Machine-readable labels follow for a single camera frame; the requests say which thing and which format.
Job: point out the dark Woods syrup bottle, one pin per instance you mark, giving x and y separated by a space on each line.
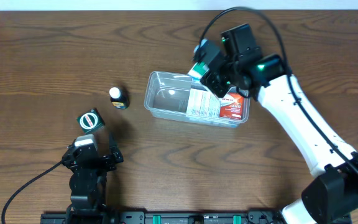
119 98

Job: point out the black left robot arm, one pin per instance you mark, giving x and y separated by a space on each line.
89 179

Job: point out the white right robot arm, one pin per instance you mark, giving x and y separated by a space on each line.
333 163

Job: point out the clear plastic container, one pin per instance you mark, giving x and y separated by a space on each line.
167 98

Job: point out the white green medicine box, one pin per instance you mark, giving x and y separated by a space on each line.
197 72

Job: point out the green Zam-Buk ointment box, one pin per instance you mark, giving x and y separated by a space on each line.
90 121

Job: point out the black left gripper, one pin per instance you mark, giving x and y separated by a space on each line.
96 160

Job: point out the blue white medicine box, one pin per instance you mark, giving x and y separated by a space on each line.
203 104

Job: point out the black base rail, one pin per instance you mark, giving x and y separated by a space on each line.
252 217

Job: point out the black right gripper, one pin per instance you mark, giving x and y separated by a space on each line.
215 80

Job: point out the red medicine box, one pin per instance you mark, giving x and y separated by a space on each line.
232 106

